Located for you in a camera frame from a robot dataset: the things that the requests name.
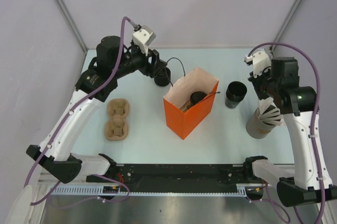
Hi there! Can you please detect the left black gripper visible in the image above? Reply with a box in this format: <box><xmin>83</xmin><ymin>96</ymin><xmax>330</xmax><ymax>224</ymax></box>
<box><xmin>112</xmin><ymin>42</ymin><xmax>167</xmax><ymax>79</ymax></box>

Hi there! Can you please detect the stack of black lids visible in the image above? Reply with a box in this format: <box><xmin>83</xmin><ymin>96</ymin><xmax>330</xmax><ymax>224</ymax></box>
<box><xmin>154</xmin><ymin>67</ymin><xmax>171</xmax><ymax>87</ymax></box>

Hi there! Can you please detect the black coffee cup lid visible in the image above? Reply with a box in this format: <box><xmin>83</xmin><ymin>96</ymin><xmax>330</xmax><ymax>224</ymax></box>
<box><xmin>190</xmin><ymin>91</ymin><xmax>207</xmax><ymax>106</ymax></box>

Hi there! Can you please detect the stack of black cups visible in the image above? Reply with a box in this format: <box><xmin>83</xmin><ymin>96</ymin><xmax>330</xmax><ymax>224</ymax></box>
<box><xmin>225</xmin><ymin>81</ymin><xmax>247</xmax><ymax>109</ymax></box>

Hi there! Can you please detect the brown cup carrier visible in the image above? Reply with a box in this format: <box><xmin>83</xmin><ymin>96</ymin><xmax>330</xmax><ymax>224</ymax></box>
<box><xmin>180</xmin><ymin>100</ymin><xmax>192</xmax><ymax>113</ymax></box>
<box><xmin>104</xmin><ymin>98</ymin><xmax>130</xmax><ymax>141</ymax></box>

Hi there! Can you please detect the orange paper bag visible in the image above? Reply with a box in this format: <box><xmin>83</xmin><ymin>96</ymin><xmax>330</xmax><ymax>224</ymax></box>
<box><xmin>163</xmin><ymin>67</ymin><xmax>220</xmax><ymax>140</ymax></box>

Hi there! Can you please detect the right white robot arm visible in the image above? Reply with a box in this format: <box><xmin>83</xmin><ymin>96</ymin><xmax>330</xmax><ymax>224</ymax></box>
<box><xmin>243</xmin><ymin>53</ymin><xmax>336</xmax><ymax>207</ymax></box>

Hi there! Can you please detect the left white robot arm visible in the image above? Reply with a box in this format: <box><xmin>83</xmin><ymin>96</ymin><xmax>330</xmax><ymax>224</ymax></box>
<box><xmin>26</xmin><ymin>36</ymin><xmax>167</xmax><ymax>184</ymax></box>

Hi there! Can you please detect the grey straw holder cup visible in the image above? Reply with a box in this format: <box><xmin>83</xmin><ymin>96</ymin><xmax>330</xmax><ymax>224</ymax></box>
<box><xmin>246</xmin><ymin>108</ymin><xmax>276</xmax><ymax>139</ymax></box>

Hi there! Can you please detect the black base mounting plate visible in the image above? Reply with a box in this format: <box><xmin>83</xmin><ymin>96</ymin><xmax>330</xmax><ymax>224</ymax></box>
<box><xmin>86</xmin><ymin>163</ymin><xmax>274</xmax><ymax>193</ymax></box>

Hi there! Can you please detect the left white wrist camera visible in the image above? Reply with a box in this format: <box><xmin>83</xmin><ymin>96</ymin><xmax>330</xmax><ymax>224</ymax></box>
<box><xmin>132</xmin><ymin>25</ymin><xmax>156</xmax><ymax>56</ymax></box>

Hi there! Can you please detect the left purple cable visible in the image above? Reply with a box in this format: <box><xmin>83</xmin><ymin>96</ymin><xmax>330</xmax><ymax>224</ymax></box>
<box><xmin>24</xmin><ymin>16</ymin><xmax>140</xmax><ymax>206</ymax></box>

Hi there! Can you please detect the white slotted cable duct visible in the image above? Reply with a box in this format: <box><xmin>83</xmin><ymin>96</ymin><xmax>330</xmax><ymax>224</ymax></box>
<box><xmin>52</xmin><ymin>185</ymin><xmax>263</xmax><ymax>197</ymax></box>

